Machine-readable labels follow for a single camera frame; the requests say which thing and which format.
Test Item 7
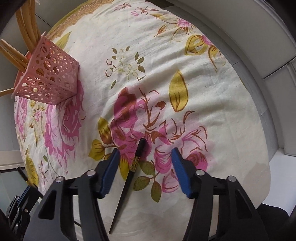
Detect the black chopstick gold band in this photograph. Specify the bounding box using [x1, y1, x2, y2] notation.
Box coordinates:
[108, 138, 147, 235]

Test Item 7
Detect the light wooden chopstick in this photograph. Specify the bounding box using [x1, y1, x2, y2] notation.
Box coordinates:
[29, 0, 41, 43]

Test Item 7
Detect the pink perforated utensil holder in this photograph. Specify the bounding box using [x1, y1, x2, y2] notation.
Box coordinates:
[13, 33, 79, 105]

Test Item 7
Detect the floral cream tablecloth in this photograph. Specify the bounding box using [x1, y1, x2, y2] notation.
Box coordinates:
[15, 1, 270, 240]

